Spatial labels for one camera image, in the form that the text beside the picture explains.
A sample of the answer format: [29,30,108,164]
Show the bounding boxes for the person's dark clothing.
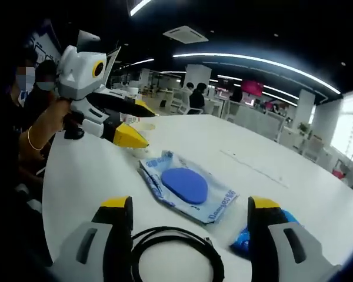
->
[0,85,30,206]

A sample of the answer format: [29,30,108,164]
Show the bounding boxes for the pale blue wet wipes pack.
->
[137,149,241,226]

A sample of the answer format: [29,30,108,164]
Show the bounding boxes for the potted green plant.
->
[297,122,312,138]

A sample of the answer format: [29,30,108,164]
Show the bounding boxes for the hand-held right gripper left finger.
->
[46,196,134,282]

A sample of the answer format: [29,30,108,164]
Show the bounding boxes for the black cable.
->
[131,226,226,282]

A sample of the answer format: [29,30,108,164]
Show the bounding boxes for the ceiling air conditioner unit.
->
[162,25,209,45]

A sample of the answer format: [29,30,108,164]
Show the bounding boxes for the gold bracelet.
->
[26,125,44,151]

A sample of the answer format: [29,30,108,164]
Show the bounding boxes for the person's left hand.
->
[45,96,74,133]

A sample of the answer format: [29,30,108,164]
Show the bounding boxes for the blue tissue pack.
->
[229,208,301,261]

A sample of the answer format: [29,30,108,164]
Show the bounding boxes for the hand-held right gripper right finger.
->
[247,196,342,282]

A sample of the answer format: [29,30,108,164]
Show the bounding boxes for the blue and white wall poster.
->
[25,19,62,64]

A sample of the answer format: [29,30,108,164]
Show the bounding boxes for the white table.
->
[42,114,353,282]

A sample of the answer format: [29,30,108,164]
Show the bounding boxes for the black monitor stand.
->
[64,123,85,140]

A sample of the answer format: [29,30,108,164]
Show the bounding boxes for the red hanging sign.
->
[242,79,265,97]

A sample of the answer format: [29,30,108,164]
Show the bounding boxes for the long ceiling light strip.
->
[172,52,341,95]

